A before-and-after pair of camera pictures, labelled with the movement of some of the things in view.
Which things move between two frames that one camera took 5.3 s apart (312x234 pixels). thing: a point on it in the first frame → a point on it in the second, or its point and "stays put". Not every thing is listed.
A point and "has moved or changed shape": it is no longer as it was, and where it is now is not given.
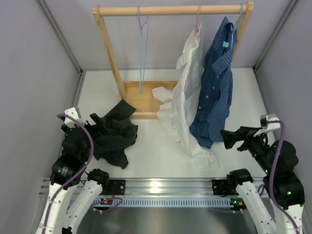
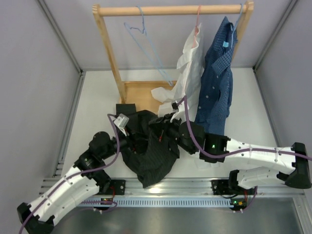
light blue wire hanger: [144, 31] → [142, 39]
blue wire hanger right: [234, 29] stays put
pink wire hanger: [197, 27] stays put
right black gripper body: [256, 145] → [171, 130]
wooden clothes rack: [139, 94] stays put
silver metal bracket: [69, 122] → [121, 122]
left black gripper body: [87, 149] → [127, 143]
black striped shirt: [122, 134] has moved or changed shape
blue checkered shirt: [209, 117] stays put
